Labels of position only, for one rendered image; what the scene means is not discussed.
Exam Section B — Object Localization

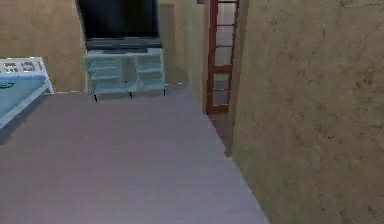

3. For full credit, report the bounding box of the pale blue white-framed bed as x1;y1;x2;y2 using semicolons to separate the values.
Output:
0;56;55;130

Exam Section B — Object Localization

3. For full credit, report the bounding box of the black television set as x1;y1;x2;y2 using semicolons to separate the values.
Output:
75;0;163;55

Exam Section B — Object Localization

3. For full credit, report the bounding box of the pale blue television stand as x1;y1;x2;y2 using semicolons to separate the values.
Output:
83;48;167;103

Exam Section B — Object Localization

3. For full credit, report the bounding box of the red brown glazed door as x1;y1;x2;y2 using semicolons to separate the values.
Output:
205;0;241;116

